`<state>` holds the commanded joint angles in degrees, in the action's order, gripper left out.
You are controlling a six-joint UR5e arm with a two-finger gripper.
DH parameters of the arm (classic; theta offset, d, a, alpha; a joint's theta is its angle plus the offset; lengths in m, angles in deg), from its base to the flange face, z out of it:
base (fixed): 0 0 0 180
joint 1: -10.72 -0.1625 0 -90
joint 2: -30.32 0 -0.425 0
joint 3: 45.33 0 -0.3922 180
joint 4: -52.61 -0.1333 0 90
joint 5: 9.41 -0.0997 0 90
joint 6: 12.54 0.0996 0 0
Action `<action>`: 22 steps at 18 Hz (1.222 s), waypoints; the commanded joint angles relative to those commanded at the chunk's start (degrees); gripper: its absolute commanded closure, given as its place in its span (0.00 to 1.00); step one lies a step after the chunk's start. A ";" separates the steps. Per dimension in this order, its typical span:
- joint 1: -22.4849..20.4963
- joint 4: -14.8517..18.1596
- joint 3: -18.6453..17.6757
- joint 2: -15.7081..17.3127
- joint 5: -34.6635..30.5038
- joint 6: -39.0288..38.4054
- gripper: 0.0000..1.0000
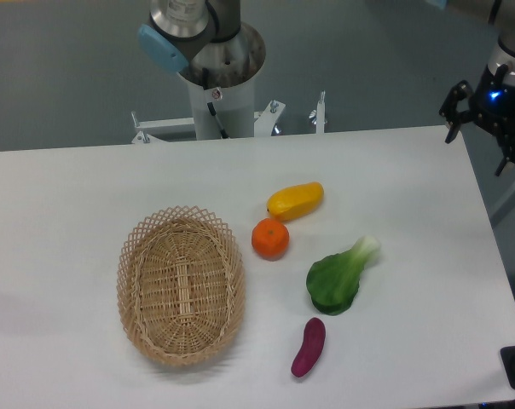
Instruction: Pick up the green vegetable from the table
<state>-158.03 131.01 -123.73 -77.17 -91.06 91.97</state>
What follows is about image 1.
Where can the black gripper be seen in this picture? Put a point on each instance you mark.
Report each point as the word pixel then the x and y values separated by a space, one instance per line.
pixel 491 107

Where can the green bok choy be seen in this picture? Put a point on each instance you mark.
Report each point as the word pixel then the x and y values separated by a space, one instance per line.
pixel 333 282

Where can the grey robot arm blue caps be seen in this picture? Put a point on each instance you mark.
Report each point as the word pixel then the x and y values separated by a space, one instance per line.
pixel 218 56

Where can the yellow mango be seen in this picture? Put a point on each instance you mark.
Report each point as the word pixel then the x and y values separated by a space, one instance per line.
pixel 293 202

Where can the orange tangerine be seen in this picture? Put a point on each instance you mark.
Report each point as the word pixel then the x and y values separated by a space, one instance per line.
pixel 270 239

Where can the purple sweet potato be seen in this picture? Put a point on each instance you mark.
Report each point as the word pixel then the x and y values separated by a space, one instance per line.
pixel 314 338

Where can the oval wicker basket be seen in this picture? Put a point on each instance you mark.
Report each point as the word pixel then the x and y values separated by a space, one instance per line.
pixel 181 286

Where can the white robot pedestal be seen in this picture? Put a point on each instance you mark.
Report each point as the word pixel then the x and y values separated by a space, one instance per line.
pixel 222 112

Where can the white mounting frame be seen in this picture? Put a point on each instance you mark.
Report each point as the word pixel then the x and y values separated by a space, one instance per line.
pixel 264 123

